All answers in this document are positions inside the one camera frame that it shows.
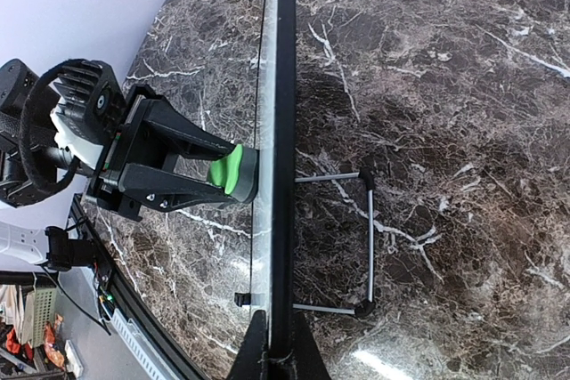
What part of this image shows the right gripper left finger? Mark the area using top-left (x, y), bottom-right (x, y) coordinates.
top-left (226, 311), bottom-right (269, 380)

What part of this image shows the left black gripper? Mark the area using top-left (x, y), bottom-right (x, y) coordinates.
top-left (85, 84), bottom-right (236, 220)

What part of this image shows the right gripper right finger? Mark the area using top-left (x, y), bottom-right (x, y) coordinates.
top-left (291, 312), bottom-right (331, 380)

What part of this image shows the green whiteboard eraser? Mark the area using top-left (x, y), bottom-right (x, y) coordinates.
top-left (207, 144), bottom-right (259, 203)

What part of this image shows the white whiteboard black frame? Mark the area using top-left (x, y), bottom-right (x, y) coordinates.
top-left (250, 0), bottom-right (297, 360)

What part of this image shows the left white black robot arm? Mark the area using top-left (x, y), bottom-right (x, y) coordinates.
top-left (1, 59), bottom-right (257, 221)

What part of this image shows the black whiteboard stand clip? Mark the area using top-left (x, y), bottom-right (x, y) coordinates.
top-left (233, 292), bottom-right (253, 307)

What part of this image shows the grey wire whiteboard stand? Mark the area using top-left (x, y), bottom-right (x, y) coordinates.
top-left (293, 167), bottom-right (376, 319)

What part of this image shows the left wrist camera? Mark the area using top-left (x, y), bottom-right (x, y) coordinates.
top-left (53, 59), bottom-right (126, 146)

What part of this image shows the white slotted cable duct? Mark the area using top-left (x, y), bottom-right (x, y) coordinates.
top-left (110, 309), bottom-right (176, 380)

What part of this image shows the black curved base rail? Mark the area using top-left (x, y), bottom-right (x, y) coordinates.
top-left (70, 194), bottom-right (207, 379)

